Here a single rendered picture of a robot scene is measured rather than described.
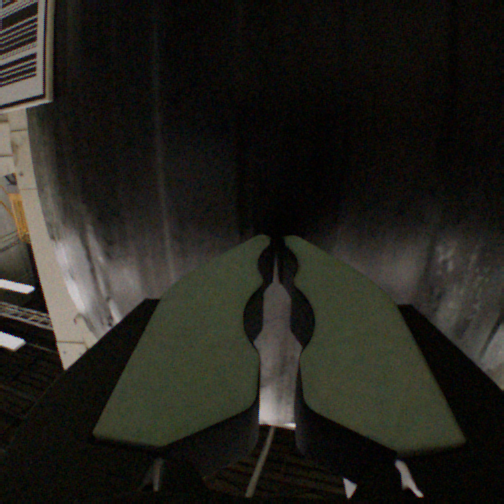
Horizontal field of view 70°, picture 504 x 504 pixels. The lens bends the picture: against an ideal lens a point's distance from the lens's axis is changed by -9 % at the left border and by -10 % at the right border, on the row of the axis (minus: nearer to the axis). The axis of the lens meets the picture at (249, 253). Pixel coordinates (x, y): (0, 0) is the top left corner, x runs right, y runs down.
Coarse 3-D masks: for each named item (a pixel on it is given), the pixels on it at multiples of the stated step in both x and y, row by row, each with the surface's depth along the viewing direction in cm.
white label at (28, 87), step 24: (0, 0) 14; (24, 0) 13; (48, 0) 12; (0, 24) 14; (24, 24) 13; (48, 24) 13; (0, 48) 14; (24, 48) 13; (48, 48) 13; (0, 72) 14; (24, 72) 13; (48, 72) 13; (0, 96) 14; (24, 96) 14; (48, 96) 13
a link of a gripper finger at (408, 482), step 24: (408, 312) 9; (432, 336) 8; (432, 360) 7; (456, 360) 7; (456, 384) 7; (480, 384) 7; (456, 408) 6; (480, 408) 6; (480, 432) 6; (432, 456) 6; (456, 456) 6; (480, 456) 6; (408, 480) 5; (432, 480) 5; (456, 480) 5; (480, 480) 5
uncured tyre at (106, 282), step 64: (64, 0) 12; (128, 0) 11; (192, 0) 11; (256, 0) 11; (320, 0) 11; (384, 0) 11; (448, 0) 11; (64, 64) 13; (128, 64) 12; (192, 64) 12; (256, 64) 12; (320, 64) 12; (384, 64) 12; (448, 64) 11; (64, 128) 13; (128, 128) 13; (192, 128) 13; (256, 128) 12; (320, 128) 12; (384, 128) 12; (448, 128) 12; (64, 192) 15; (128, 192) 14; (192, 192) 13; (256, 192) 13; (320, 192) 13; (384, 192) 13; (448, 192) 13; (64, 256) 18; (128, 256) 15; (192, 256) 15; (384, 256) 14; (448, 256) 14; (448, 320) 16
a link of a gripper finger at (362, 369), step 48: (288, 240) 12; (288, 288) 12; (336, 288) 10; (336, 336) 8; (384, 336) 8; (336, 384) 7; (384, 384) 7; (432, 384) 7; (336, 432) 6; (384, 432) 6; (432, 432) 6
